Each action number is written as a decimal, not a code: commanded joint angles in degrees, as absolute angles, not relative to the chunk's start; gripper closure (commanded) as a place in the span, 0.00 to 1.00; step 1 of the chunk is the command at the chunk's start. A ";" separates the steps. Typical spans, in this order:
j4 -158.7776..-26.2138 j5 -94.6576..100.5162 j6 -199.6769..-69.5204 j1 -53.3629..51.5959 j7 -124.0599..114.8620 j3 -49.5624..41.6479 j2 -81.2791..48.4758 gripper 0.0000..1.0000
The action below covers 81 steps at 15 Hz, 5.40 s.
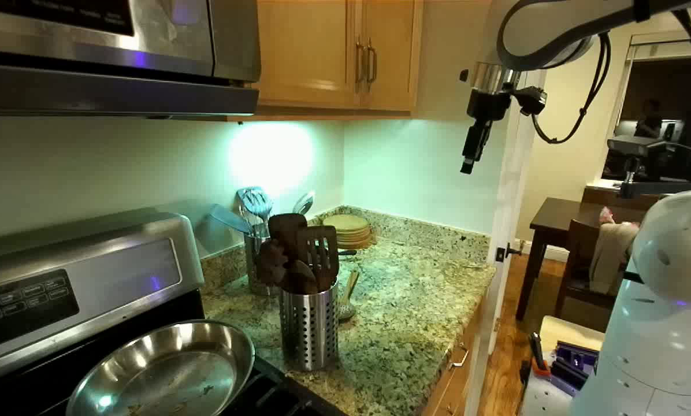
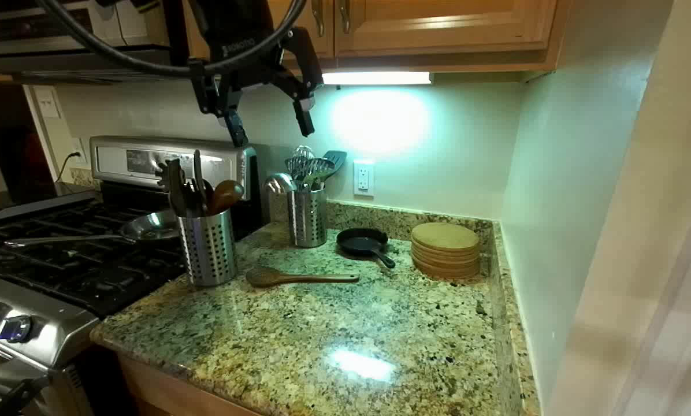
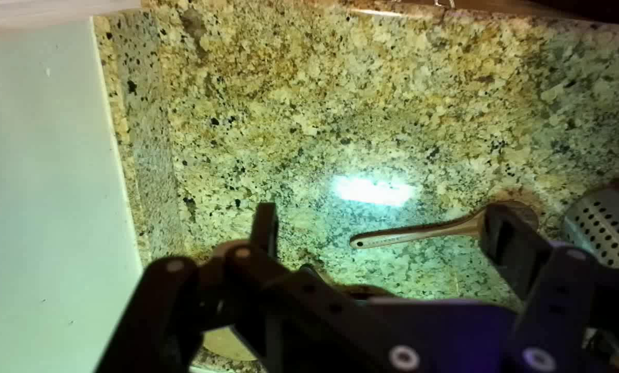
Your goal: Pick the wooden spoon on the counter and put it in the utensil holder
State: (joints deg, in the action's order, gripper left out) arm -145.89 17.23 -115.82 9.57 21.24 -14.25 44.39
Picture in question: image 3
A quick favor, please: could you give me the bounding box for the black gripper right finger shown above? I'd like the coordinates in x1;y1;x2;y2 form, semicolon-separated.
480;201;619;373

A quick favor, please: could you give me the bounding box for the perforated wooden spoon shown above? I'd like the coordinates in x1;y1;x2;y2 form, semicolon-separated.
347;191;544;254

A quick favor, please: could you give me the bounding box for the empty perforated steel utensil holder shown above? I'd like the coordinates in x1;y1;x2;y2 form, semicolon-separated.
561;175;619;274

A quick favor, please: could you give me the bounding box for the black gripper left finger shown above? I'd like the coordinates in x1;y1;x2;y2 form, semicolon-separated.
98;201;420;373

